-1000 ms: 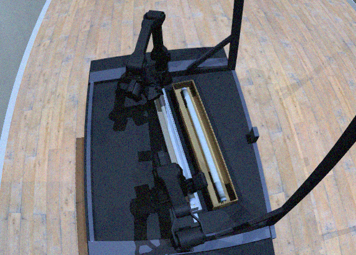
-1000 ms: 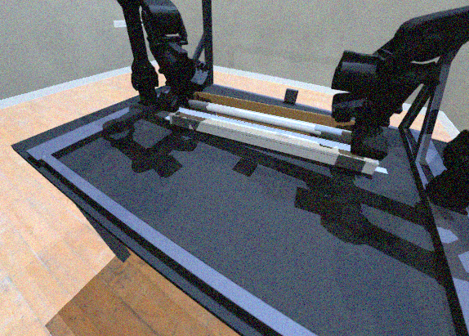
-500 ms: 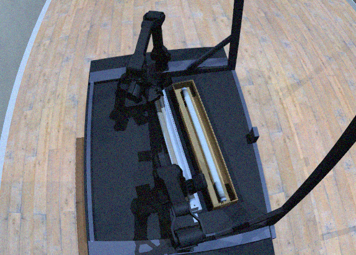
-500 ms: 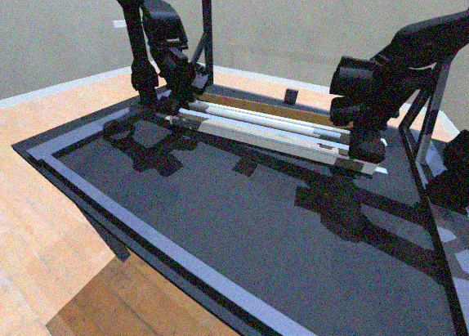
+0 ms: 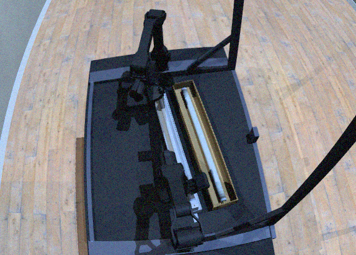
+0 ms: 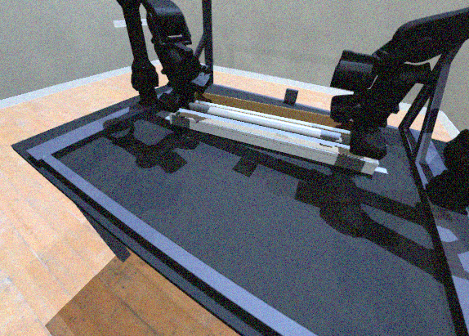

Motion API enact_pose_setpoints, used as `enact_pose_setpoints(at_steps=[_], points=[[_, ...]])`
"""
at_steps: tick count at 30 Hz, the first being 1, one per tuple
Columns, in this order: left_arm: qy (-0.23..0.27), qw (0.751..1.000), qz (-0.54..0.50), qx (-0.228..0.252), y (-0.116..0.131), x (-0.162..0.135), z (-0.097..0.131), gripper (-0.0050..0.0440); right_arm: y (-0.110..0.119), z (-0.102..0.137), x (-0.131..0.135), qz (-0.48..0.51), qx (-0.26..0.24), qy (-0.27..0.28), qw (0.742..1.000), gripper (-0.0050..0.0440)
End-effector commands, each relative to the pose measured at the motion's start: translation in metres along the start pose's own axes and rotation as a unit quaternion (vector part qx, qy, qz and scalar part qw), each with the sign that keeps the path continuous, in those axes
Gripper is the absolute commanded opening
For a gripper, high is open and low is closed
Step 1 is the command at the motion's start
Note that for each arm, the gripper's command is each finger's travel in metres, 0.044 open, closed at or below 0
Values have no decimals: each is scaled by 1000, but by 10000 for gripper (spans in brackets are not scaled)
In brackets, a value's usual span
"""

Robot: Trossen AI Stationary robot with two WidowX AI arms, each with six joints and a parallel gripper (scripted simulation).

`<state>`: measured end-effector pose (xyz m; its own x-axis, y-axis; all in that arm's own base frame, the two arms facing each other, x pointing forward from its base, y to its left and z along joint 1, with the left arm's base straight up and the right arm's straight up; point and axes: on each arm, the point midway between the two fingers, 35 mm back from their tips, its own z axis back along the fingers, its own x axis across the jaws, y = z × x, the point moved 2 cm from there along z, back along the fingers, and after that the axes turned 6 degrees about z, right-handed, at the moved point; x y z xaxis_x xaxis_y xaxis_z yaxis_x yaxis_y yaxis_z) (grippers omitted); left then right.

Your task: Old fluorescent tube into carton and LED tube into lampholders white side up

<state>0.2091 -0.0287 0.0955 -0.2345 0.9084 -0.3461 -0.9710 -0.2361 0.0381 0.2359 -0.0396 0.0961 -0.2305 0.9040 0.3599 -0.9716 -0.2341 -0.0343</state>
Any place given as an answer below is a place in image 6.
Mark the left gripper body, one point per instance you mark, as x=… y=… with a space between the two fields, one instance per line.
x=364 y=142

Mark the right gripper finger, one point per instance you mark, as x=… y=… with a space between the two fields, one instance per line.
x=185 y=103
x=190 y=93

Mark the long narrow brown open cardboard box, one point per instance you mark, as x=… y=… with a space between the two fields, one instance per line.
x=273 y=110

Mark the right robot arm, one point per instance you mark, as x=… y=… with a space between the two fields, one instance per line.
x=164 y=18

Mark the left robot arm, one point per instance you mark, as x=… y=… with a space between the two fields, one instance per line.
x=415 y=41

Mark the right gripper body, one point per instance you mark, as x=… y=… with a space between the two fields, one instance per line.
x=171 y=102

